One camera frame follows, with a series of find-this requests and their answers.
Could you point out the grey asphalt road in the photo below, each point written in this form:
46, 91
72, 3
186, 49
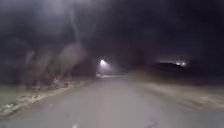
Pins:
113, 106

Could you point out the row of dark trees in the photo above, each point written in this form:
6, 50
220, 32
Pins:
50, 65

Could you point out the distant lit building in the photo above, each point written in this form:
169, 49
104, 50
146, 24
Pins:
180, 63

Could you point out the pale grassy bank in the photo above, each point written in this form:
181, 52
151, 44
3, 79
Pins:
186, 91

